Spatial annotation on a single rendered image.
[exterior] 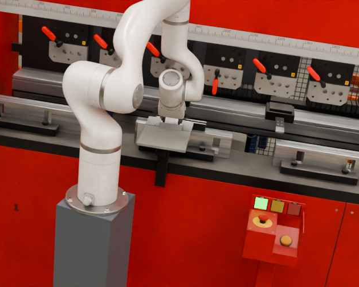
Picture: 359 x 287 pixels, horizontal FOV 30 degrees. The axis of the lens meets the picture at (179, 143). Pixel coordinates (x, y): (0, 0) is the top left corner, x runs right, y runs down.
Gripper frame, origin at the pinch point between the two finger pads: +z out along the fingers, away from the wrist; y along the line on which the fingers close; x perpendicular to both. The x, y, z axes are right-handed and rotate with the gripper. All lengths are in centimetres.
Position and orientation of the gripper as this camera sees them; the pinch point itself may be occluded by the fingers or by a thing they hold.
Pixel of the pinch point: (171, 119)
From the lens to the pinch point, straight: 257.5
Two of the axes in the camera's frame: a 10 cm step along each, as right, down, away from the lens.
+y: -9.8, -1.6, 0.7
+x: -1.7, 9.0, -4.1
